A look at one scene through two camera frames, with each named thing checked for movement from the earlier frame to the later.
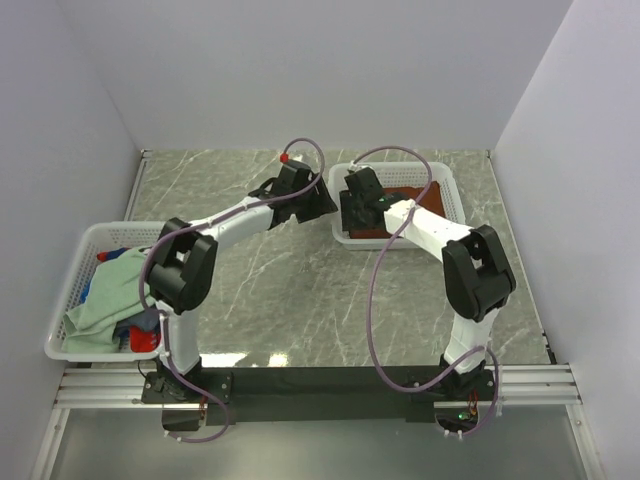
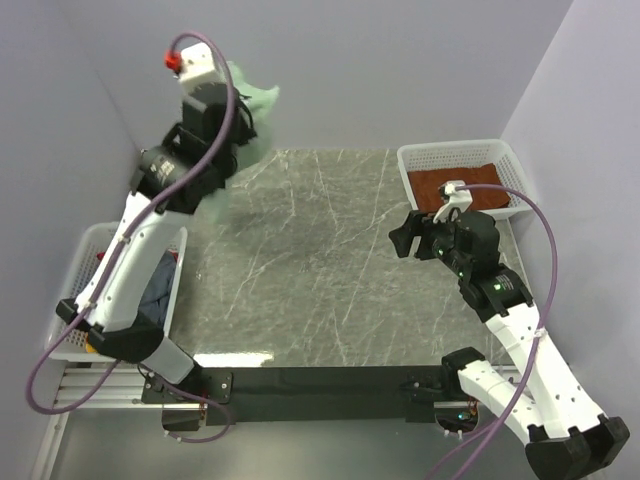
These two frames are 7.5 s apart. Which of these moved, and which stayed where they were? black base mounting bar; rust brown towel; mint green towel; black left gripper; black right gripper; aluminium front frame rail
Moved: black right gripper; rust brown towel; black left gripper; mint green towel
Stayed: black base mounting bar; aluminium front frame rail
